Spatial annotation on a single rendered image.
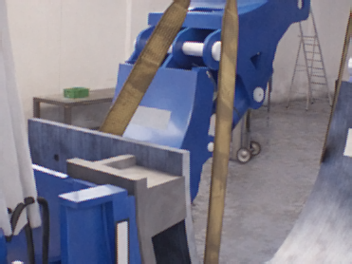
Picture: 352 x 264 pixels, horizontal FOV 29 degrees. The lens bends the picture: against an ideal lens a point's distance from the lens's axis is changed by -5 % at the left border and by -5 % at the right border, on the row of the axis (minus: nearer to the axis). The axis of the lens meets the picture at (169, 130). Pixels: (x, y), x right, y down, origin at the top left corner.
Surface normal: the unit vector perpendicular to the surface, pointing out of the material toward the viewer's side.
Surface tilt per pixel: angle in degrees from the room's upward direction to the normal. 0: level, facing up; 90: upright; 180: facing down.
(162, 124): 68
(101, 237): 90
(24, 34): 90
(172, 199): 90
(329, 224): 45
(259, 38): 90
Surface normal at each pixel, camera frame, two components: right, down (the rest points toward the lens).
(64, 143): -0.68, 0.16
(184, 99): -0.65, -0.11
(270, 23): 0.73, 0.14
